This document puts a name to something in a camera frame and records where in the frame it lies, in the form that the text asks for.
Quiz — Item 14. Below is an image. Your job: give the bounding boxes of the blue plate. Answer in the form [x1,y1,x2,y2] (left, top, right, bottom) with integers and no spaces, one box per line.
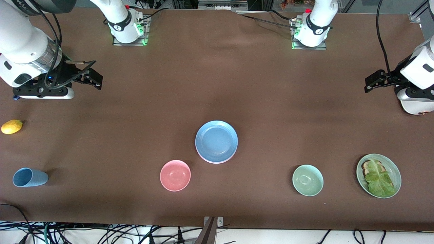
[195,120,238,162]

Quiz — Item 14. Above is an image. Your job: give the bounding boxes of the pink plate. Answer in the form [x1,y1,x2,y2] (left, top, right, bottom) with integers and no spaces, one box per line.
[197,142,238,164]

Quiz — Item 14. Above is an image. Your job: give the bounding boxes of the yellow lemon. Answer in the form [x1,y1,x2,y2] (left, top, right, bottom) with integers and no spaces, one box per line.
[1,119,23,135]

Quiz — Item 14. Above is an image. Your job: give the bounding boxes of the bread slice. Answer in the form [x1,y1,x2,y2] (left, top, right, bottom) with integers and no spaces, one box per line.
[361,160,386,177]

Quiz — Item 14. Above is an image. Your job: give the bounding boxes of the green plate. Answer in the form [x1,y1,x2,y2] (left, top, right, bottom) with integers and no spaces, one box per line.
[356,154,402,199]

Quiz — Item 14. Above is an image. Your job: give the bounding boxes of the green lettuce leaf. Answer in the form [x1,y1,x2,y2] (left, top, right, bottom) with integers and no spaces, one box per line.
[364,159,396,198]

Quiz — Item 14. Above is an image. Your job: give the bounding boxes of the blue cup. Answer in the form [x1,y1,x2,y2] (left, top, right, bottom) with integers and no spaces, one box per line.
[13,167,49,187]

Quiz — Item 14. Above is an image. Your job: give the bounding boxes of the orange flowers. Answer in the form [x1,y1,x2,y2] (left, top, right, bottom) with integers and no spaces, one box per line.
[280,0,305,9]

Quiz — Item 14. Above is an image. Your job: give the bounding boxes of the green bowl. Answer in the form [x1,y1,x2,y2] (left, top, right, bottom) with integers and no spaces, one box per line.
[292,164,324,197]

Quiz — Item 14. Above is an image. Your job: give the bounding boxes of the brown table cover cloth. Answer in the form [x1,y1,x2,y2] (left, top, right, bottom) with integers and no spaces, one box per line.
[0,6,434,231]

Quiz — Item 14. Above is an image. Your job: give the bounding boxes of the pink bowl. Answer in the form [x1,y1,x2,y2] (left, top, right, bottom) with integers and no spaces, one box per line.
[160,160,191,192]

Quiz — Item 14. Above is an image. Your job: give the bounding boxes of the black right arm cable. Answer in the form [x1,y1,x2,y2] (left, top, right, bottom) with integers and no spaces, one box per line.
[32,0,98,91]

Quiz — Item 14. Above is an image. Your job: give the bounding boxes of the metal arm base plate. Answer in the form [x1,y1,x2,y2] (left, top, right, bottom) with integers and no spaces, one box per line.
[113,15,150,46]
[291,19,327,50]

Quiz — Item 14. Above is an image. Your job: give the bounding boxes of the black base cable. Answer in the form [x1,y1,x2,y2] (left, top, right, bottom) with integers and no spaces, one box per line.
[237,9,297,29]
[134,6,170,21]

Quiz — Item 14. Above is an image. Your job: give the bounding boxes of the black cable on cloth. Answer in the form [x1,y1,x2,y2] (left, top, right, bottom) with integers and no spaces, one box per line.
[0,203,32,232]

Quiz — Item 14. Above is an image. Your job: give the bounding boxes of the aluminium frame bar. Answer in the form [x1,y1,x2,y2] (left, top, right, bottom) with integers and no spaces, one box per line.
[198,0,249,11]

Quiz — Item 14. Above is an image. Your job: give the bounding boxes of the grey metal clamp bracket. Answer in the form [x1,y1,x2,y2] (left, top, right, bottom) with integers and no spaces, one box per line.
[203,216,223,227]

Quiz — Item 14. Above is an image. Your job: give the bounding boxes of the dark camera pole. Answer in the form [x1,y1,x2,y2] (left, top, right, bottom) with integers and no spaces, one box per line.
[195,217,217,244]

